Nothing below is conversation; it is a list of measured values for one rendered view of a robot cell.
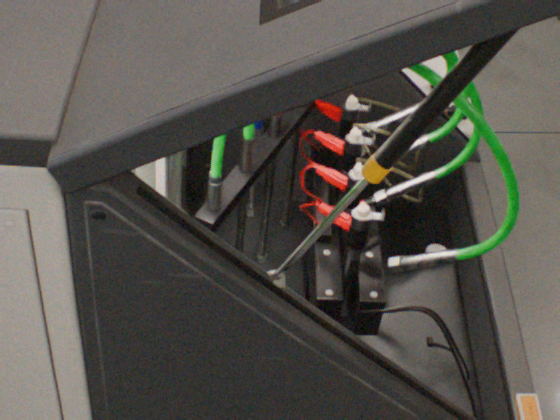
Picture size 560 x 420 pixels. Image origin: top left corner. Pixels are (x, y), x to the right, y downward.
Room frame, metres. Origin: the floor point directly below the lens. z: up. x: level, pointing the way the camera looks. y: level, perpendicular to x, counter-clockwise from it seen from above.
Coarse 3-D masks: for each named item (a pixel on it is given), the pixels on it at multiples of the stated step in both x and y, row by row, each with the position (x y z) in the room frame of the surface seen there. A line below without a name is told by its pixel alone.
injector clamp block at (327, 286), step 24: (312, 168) 1.11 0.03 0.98; (312, 192) 1.06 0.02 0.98; (312, 216) 1.01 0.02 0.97; (336, 240) 0.96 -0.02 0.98; (312, 264) 0.93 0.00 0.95; (336, 264) 0.91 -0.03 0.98; (360, 264) 0.92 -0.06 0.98; (312, 288) 0.89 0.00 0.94; (336, 288) 0.86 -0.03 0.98; (360, 288) 0.87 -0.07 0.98; (384, 288) 0.88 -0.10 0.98; (336, 312) 0.84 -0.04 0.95
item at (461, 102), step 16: (432, 80) 0.80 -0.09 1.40; (464, 96) 0.80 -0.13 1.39; (464, 112) 0.79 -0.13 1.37; (480, 128) 0.79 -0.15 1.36; (496, 144) 0.78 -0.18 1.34; (512, 176) 0.78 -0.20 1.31; (512, 192) 0.77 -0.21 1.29; (512, 208) 0.77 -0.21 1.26; (512, 224) 0.77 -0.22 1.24; (496, 240) 0.77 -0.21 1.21; (464, 256) 0.78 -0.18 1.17
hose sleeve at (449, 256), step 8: (456, 248) 0.79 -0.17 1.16; (408, 256) 0.80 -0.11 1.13; (416, 256) 0.80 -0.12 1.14; (424, 256) 0.79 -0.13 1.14; (432, 256) 0.79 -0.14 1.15; (440, 256) 0.79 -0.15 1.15; (448, 256) 0.78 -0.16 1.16; (456, 256) 0.78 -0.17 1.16; (400, 264) 0.80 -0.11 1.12; (408, 264) 0.79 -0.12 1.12; (416, 264) 0.79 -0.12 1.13; (424, 264) 0.79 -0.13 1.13; (432, 264) 0.79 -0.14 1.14; (440, 264) 0.78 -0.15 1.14
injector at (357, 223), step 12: (360, 228) 0.88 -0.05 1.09; (348, 240) 0.89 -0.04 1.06; (360, 240) 0.88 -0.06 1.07; (372, 240) 0.89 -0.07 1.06; (348, 252) 0.89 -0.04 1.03; (360, 252) 0.88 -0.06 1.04; (348, 264) 0.89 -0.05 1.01; (348, 276) 0.89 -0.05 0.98; (348, 288) 0.89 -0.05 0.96; (348, 300) 0.89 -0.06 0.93
